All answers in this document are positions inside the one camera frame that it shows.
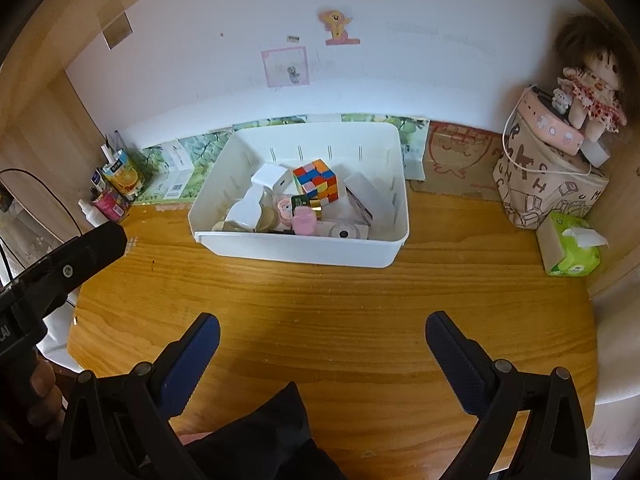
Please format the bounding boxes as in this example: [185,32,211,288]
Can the black cable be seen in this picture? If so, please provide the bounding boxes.
[0,169,85,241]

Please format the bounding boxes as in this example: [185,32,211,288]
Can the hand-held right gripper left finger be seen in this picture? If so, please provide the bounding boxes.
[57,312,222,480]

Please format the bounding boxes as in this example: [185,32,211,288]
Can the pink snack packet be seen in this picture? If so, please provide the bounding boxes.
[92,191,132,224]

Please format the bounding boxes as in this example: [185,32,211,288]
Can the wooden desk hutch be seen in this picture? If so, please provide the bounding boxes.
[0,0,640,301]

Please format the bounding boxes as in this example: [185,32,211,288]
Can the pink correction tape dispenser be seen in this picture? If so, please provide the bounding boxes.
[275,197,296,231]

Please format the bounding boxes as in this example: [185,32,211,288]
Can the beige printed storage bag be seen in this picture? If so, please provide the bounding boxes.
[492,110,611,231]

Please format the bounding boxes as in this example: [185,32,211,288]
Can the white plastic bottle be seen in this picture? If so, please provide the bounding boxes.
[77,199,108,227]

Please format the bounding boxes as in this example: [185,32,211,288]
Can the white cardboard box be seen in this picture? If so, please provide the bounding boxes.
[150,142,195,200]

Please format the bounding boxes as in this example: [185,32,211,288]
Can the brown square wall patch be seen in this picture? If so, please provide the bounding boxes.
[99,10,133,51]

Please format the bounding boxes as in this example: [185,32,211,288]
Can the brown-haired rag doll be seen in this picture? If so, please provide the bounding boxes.
[552,14,628,143]

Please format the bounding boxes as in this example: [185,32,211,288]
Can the pink pony wall sticker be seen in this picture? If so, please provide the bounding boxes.
[319,6,361,47]

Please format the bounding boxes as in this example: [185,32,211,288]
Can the beige plastic device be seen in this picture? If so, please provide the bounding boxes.
[225,187,266,233]

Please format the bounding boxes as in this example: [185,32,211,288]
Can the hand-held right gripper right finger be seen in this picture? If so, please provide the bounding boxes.
[425,311,588,480]

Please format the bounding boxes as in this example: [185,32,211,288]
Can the green leaf wall border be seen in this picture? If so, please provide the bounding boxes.
[127,114,431,206]

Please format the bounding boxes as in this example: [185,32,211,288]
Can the white box purple print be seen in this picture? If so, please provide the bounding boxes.
[344,171,396,226]

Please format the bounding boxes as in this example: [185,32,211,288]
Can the white plastic storage bin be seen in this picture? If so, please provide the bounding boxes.
[187,122,411,269]

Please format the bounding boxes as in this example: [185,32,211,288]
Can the brown printed cardboard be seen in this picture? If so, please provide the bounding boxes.
[422,120,506,196]

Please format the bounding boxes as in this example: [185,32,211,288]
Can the colourful puzzle cube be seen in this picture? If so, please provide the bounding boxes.
[292,159,337,206]

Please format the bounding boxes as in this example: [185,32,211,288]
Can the white power plug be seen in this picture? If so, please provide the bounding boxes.
[580,140,611,167]

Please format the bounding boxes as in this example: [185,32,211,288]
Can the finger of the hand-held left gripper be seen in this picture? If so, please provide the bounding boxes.
[10,221,128,317]

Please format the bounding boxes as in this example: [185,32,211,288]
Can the green tissue pack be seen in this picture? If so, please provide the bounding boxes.
[536,211,610,277]

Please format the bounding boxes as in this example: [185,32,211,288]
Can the pink framed drawing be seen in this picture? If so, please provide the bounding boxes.
[261,46,309,88]

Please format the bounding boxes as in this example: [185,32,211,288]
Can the clear acrylic holder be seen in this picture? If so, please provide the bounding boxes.
[102,130,126,161]

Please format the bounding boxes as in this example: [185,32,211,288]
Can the small pink bottle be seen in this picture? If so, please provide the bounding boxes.
[291,207,319,236]

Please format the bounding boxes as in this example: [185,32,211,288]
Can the person's left hand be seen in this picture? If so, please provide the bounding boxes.
[27,359,65,440]

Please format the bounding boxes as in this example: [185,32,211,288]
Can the white toy camera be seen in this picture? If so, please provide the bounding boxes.
[315,219,371,241]

